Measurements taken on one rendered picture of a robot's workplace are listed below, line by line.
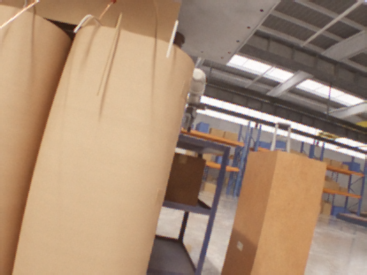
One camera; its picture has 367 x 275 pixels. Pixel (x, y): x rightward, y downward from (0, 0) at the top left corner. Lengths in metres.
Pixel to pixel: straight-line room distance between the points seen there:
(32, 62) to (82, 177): 0.38
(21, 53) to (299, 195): 1.28
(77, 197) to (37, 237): 0.16
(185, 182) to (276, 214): 0.58
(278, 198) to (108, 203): 0.84
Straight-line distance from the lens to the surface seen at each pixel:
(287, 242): 1.32
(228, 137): 9.30
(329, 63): 9.53
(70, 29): 0.92
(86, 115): 0.66
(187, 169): 1.50
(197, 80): 1.44
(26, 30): 0.83
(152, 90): 0.66
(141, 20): 0.83
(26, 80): 0.80
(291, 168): 1.26
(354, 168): 12.56
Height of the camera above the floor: 0.75
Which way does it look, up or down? 7 degrees up
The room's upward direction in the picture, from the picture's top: 13 degrees clockwise
